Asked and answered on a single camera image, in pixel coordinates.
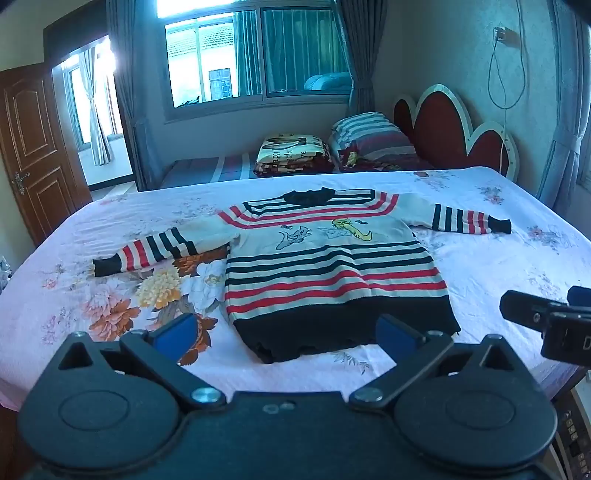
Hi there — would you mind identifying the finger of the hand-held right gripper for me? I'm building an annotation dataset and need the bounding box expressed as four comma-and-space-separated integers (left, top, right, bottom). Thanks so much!
567, 285, 591, 309
500, 290, 573, 332

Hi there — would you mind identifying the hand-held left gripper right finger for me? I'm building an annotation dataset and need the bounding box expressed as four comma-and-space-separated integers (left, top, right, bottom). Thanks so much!
348, 313, 525, 411

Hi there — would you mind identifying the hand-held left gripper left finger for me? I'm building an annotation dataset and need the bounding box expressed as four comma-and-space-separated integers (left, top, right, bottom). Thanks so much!
53, 313, 227, 411

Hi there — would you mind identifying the striped knit sweater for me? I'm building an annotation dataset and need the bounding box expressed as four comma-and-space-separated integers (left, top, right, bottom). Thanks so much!
92, 187, 512, 365

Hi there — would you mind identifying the floral pink bed sheet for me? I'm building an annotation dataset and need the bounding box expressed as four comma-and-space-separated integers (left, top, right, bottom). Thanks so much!
0, 165, 591, 411

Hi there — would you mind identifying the grey appliance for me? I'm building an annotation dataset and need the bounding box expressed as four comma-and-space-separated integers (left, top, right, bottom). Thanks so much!
551, 382, 591, 480

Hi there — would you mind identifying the striped bed sheet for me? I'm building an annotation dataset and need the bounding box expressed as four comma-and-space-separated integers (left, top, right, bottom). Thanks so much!
159, 152, 342, 189

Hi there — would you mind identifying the red printed quilt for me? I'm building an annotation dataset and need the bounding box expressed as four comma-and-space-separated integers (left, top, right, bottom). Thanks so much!
338, 147, 437, 174

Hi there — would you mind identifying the grey window curtain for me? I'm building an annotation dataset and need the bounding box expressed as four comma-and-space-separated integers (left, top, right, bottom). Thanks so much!
105, 0, 163, 192
536, 0, 591, 209
336, 0, 378, 115

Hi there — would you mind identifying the red scalloped headboard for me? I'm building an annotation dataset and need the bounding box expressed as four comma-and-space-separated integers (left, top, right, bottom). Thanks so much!
392, 84, 520, 181

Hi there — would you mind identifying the striped pillow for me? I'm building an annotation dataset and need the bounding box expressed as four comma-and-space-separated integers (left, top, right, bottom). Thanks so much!
328, 112, 419, 162

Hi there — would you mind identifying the folded printed blanket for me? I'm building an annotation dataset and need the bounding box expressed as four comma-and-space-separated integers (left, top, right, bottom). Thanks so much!
253, 133, 337, 178

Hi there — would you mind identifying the brown wooden door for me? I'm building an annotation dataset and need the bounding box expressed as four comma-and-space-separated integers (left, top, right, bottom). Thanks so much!
0, 64, 94, 248

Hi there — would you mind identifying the white sheer curtain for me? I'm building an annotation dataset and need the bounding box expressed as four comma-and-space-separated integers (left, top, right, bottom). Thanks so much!
78, 45, 114, 168

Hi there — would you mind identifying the blue bundled quilt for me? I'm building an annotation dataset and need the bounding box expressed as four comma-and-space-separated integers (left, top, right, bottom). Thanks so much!
303, 71, 355, 92

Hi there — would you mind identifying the sliding glass window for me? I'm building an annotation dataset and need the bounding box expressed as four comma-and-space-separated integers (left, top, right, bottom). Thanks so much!
156, 6, 355, 110

